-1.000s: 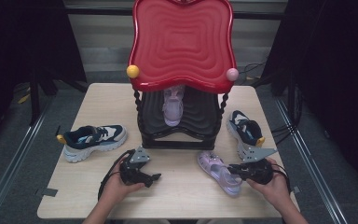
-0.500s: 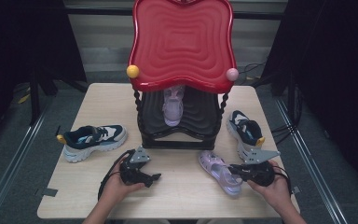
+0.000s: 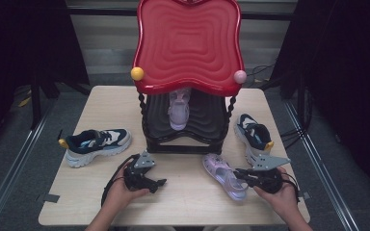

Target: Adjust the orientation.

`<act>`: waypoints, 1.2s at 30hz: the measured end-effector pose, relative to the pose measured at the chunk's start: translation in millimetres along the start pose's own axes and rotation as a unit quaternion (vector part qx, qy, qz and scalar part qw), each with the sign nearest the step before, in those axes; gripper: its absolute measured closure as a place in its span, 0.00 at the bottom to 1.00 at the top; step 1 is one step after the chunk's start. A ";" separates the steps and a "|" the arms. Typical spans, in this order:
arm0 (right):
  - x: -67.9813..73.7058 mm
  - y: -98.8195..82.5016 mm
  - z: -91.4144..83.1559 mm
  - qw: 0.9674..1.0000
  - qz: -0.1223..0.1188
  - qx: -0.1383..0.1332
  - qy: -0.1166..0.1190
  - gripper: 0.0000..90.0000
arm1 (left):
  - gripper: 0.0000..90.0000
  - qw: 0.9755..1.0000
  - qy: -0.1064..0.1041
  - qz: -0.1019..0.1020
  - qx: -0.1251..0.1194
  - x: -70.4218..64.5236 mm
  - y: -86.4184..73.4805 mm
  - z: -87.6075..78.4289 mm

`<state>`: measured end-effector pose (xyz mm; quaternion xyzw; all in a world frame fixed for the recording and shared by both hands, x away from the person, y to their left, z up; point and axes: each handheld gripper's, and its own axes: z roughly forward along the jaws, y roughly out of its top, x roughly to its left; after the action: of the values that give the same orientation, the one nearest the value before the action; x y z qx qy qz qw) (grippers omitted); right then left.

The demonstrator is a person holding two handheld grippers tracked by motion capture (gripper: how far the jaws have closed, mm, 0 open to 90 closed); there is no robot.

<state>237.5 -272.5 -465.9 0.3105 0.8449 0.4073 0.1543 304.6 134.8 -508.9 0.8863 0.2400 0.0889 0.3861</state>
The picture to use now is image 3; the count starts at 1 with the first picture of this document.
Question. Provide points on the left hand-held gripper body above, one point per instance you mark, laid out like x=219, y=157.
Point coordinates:
x=138, y=178

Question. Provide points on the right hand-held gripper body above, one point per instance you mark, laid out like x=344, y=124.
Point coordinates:
x=268, y=179

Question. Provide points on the purple sandal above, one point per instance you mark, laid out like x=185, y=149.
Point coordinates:
x=221, y=173
x=179, y=112

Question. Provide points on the navy and white sneaker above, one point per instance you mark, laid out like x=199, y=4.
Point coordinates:
x=255, y=138
x=93, y=146

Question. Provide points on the red and black shoe rack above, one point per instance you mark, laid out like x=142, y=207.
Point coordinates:
x=188, y=48

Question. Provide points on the person's left hand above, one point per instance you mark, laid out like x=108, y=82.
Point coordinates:
x=118, y=195

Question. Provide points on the person's right hand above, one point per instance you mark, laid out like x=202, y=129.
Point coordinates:
x=285, y=202

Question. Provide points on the grey tape piece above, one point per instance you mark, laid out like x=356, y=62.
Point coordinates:
x=51, y=198
x=306, y=195

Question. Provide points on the black tape strip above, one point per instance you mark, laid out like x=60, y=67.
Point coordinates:
x=60, y=134

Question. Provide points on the black metal stand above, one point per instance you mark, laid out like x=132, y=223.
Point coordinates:
x=36, y=102

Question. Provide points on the yellow floor strip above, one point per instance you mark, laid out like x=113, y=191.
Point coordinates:
x=24, y=102

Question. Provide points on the black curtain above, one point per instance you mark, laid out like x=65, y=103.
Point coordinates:
x=22, y=41
x=343, y=64

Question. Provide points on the metal floor rail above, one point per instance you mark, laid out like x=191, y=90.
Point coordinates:
x=19, y=157
x=318, y=160

